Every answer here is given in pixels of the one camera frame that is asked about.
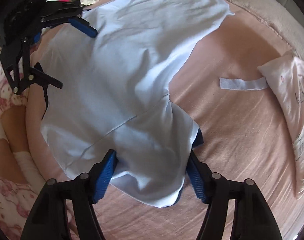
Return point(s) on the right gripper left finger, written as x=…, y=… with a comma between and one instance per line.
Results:
x=48, y=217

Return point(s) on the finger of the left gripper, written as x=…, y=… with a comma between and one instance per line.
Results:
x=54, y=18
x=42, y=79

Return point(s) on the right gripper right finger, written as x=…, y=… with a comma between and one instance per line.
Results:
x=253, y=218

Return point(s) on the white shirt with navy trim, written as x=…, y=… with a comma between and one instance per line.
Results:
x=115, y=93

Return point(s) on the pink floral pajama leg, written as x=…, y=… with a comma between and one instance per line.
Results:
x=20, y=181

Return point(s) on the white fabric strip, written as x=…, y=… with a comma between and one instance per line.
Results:
x=239, y=84

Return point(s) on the folded pink cat pajamas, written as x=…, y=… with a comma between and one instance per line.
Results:
x=285, y=77

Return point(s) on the beige padded headboard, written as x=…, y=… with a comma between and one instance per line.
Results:
x=284, y=16

